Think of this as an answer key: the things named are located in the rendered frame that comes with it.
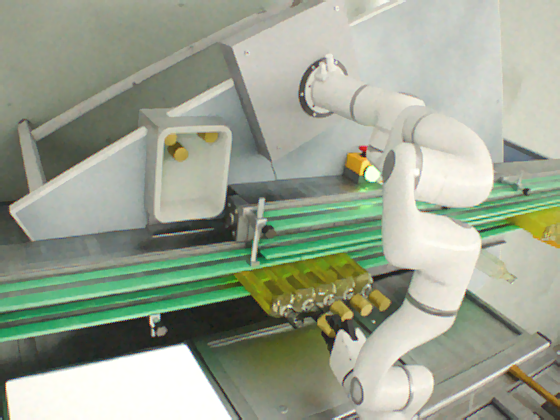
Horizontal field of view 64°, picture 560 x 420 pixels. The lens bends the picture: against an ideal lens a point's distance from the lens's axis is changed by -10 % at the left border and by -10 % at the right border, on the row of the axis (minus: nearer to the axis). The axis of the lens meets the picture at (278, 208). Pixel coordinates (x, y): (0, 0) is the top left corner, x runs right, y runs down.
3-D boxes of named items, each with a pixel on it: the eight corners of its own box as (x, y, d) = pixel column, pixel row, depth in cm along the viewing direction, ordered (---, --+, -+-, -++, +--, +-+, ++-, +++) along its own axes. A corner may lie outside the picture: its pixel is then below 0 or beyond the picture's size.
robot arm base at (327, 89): (297, 63, 113) (338, 77, 101) (337, 45, 117) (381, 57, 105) (309, 119, 122) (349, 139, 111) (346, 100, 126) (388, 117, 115)
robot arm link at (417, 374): (398, 388, 71) (446, 384, 75) (371, 344, 80) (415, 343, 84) (366, 450, 77) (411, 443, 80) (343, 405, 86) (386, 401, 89)
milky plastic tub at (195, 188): (143, 208, 115) (154, 224, 108) (147, 117, 105) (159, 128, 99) (209, 201, 124) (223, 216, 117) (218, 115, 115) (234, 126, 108)
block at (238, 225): (221, 229, 122) (233, 243, 117) (225, 195, 118) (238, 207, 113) (234, 228, 124) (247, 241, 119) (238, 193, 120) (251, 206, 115)
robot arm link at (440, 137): (405, 103, 80) (437, 116, 67) (474, 121, 82) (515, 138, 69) (385, 179, 85) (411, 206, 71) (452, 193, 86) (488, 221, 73)
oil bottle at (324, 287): (271, 265, 127) (317, 312, 111) (274, 247, 125) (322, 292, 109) (289, 262, 130) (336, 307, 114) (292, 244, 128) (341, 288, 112)
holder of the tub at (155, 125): (143, 226, 117) (153, 241, 112) (148, 117, 106) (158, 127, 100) (206, 218, 126) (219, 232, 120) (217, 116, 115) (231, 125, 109)
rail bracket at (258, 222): (233, 249, 118) (258, 277, 108) (241, 185, 111) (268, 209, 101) (244, 248, 119) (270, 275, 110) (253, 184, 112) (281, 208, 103)
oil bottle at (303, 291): (251, 268, 124) (296, 317, 108) (254, 249, 122) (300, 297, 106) (270, 265, 127) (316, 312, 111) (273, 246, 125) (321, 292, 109)
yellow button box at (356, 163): (342, 174, 144) (357, 183, 139) (346, 150, 141) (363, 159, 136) (359, 172, 148) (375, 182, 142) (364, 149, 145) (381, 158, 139)
